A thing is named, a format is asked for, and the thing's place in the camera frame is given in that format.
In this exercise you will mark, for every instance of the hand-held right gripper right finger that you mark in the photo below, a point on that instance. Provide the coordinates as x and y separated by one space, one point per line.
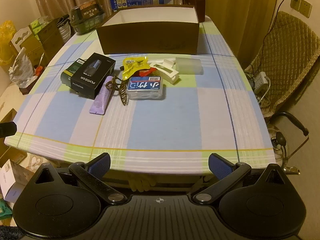
220 167

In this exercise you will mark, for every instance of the quilted chair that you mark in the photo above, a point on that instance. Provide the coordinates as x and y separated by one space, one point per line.
287 55

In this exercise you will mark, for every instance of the green packet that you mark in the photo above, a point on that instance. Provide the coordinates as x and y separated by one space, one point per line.
68 73

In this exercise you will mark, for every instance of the white hair clip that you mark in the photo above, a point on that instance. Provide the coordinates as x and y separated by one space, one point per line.
170 76

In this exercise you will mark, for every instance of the instant noodle pack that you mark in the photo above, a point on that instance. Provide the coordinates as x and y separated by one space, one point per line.
87 15

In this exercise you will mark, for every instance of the white power strip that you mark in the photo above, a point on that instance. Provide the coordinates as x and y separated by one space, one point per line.
261 81

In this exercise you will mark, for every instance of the small brown paper box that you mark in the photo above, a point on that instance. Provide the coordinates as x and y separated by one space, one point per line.
200 5

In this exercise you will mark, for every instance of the red candy packet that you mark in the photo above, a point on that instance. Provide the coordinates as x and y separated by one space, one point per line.
145 73

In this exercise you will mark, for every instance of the white flat box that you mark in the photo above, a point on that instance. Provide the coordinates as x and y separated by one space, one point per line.
10 182

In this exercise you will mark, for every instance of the yellow curtain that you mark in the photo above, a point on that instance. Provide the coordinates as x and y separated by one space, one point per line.
237 17

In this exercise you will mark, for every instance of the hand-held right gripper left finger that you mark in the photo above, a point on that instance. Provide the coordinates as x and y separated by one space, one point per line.
101 165

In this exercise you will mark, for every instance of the translucent plastic box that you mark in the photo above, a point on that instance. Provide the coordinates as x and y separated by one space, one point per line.
188 65

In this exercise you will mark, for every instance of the blue floss box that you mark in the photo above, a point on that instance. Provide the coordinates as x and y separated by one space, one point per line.
145 87

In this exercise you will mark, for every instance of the black metal frame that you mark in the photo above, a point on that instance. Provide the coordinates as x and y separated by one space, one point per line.
292 121

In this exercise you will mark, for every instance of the purple tube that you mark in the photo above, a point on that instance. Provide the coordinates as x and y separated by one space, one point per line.
100 100

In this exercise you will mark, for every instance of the yellow packet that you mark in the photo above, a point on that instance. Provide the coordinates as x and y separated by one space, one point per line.
132 66

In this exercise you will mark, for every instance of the yellow plastic bag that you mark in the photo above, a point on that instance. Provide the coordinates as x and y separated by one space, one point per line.
6 42

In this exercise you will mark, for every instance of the wall socket with plug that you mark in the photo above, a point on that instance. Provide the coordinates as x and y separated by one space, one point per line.
294 2

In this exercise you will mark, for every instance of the black product box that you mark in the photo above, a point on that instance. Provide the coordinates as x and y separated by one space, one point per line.
92 77

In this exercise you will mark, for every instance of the silver foil bag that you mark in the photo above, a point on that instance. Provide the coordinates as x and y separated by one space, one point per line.
22 67

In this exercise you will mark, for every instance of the stack of cardboard boxes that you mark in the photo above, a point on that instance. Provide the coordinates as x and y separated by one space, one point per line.
35 42

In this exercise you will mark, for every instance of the brown cardboard box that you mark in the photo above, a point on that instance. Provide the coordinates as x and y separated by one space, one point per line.
150 37

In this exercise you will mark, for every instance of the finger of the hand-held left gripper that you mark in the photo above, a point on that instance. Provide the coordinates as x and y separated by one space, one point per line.
7 129

